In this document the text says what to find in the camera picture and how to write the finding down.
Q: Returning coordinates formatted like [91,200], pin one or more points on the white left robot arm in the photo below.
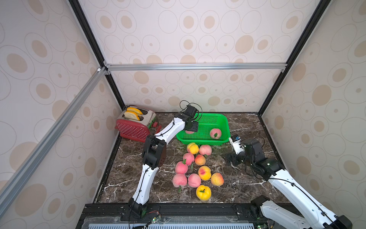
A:
[154,155]

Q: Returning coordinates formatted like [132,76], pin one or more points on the black right frame post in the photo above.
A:
[309,29]

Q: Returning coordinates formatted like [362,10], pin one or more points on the black left frame post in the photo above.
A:
[83,22]

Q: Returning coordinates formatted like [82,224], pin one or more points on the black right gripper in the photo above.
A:
[237,156]

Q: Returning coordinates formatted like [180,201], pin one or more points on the pink peach with leaf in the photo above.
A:
[181,168]

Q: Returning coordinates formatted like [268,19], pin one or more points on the orange wrinkled peach middle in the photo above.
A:
[200,160]

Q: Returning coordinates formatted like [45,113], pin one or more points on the black frame post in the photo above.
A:
[83,22]
[309,29]

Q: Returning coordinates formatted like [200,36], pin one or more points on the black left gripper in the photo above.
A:
[194,126]

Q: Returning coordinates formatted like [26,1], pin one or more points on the yellow peach near basket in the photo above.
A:
[193,148]

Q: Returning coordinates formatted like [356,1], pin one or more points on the rear toast slice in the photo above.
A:
[135,110]

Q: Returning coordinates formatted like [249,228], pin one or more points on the yellow peach front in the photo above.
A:
[204,193]

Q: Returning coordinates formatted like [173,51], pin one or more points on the horizontal aluminium rail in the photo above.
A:
[190,67]

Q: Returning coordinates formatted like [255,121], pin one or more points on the front toast slice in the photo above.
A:
[131,116]

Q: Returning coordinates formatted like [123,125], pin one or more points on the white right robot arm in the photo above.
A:
[313,214]

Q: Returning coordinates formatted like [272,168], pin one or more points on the yellow red peach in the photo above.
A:
[204,173]

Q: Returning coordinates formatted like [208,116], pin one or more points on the green plastic basket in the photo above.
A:
[206,123]

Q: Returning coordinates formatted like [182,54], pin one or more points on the diagonal aluminium rail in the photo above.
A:
[28,167]

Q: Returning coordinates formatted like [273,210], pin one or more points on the toast slice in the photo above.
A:
[131,116]
[135,110]

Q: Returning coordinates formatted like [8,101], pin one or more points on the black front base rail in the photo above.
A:
[119,213]

